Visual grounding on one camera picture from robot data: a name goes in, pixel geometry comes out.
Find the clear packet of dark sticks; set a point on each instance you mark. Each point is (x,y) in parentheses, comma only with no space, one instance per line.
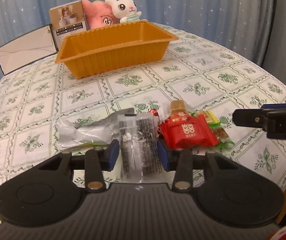
(145,135)

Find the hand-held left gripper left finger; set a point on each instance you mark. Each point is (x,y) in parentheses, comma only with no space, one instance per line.
(114,155)

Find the pink plush toy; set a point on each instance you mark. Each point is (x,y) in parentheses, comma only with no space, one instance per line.
(95,15)

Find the red floral candy packet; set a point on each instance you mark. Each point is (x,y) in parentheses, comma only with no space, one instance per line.
(182,118)

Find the white bunny plush toy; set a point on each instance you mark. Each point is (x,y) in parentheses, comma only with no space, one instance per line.
(123,7)

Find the green snack packet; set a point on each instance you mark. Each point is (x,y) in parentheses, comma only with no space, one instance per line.
(93,144)

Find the blue star curtain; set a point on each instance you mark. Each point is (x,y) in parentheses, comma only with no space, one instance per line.
(207,5)

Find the red foil candy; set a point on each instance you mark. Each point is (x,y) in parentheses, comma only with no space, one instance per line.
(155,112)

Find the large red snack packet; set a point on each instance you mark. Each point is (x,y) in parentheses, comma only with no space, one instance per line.
(187,136)

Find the brown candy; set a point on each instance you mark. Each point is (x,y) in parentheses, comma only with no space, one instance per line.
(177,106)

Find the clear green-edged snack packet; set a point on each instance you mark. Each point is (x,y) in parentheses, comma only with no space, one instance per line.
(220,133)

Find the printed cardboard box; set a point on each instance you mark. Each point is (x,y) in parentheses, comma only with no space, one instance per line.
(68,22)

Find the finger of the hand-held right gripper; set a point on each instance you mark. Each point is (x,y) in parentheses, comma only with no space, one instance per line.
(277,105)
(249,118)

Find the yellow snack packet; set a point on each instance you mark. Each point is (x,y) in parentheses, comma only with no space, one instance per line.
(211,118)

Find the silver foil snack packet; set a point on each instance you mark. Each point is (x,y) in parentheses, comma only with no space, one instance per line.
(90,132)

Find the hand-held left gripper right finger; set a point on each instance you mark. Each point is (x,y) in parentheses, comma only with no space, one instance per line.
(163,155)

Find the orange plastic tray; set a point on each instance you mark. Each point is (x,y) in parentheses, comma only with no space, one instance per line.
(113,60)

